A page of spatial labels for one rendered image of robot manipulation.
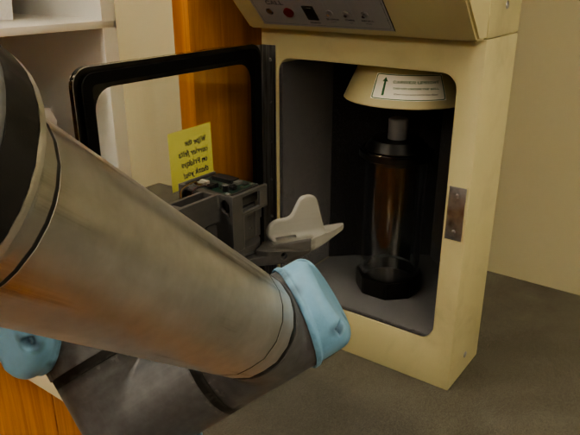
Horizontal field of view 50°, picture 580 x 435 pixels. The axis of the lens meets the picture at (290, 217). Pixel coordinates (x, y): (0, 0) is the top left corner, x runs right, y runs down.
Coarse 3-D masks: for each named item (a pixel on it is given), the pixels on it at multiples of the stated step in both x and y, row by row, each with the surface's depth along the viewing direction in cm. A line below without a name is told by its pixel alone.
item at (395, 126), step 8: (392, 120) 88; (400, 120) 88; (392, 128) 89; (400, 128) 88; (376, 136) 91; (384, 136) 91; (392, 136) 89; (400, 136) 89; (408, 136) 91; (416, 136) 91; (368, 144) 90; (376, 144) 88; (384, 144) 88; (392, 144) 87; (400, 144) 87; (408, 144) 87; (416, 144) 88; (424, 144) 89; (376, 152) 88; (384, 152) 87; (392, 152) 87; (400, 152) 87; (408, 152) 87; (416, 152) 87; (424, 152) 88
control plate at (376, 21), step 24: (264, 0) 77; (288, 0) 75; (312, 0) 73; (336, 0) 71; (360, 0) 69; (288, 24) 80; (312, 24) 77; (336, 24) 75; (360, 24) 73; (384, 24) 71
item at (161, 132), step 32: (96, 64) 66; (128, 96) 69; (160, 96) 73; (192, 96) 77; (224, 96) 82; (128, 128) 70; (160, 128) 74; (192, 128) 78; (224, 128) 83; (128, 160) 71; (160, 160) 75; (192, 160) 80; (224, 160) 85; (160, 192) 76
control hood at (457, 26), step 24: (240, 0) 80; (384, 0) 68; (408, 0) 66; (432, 0) 64; (456, 0) 63; (480, 0) 65; (264, 24) 82; (408, 24) 70; (432, 24) 68; (456, 24) 66; (480, 24) 66
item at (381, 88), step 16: (352, 80) 86; (368, 80) 82; (384, 80) 81; (400, 80) 80; (416, 80) 79; (432, 80) 80; (448, 80) 81; (352, 96) 84; (368, 96) 82; (384, 96) 80; (400, 96) 80; (416, 96) 79; (432, 96) 80; (448, 96) 80
